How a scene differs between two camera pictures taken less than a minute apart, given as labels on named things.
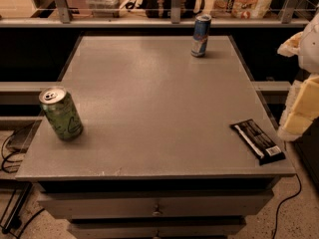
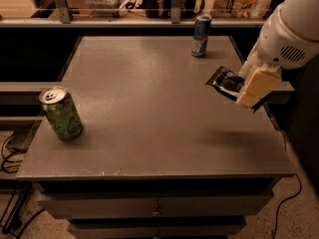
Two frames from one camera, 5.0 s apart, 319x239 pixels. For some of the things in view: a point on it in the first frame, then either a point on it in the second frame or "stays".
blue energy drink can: (200, 33) stays
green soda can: (61, 112) stays
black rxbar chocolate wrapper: (258, 144) → (226, 82)
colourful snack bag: (241, 1) stays
